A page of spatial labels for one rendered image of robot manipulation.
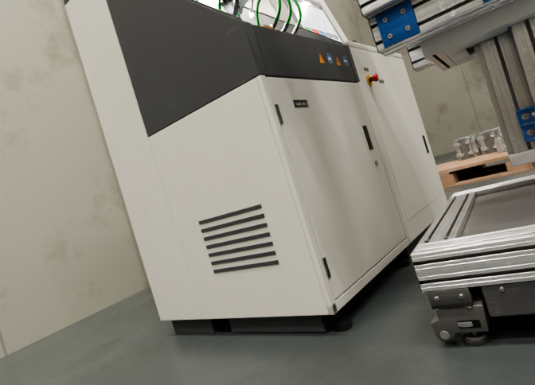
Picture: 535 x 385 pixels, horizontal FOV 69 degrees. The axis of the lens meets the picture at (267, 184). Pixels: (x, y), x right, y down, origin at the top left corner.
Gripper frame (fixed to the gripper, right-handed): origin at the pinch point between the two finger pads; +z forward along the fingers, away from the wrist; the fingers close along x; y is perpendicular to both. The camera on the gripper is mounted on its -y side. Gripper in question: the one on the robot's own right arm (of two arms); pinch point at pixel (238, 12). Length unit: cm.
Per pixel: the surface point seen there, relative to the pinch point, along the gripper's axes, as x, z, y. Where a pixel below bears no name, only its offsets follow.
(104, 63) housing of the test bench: -35, 3, -45
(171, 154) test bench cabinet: -35, 49, -22
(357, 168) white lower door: 8, 73, 25
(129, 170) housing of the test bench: -35, 47, -50
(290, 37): -11.9, 24.8, 25.4
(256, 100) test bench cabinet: -35, 45, 22
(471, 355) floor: -42, 118, 61
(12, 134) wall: -20, -13, -188
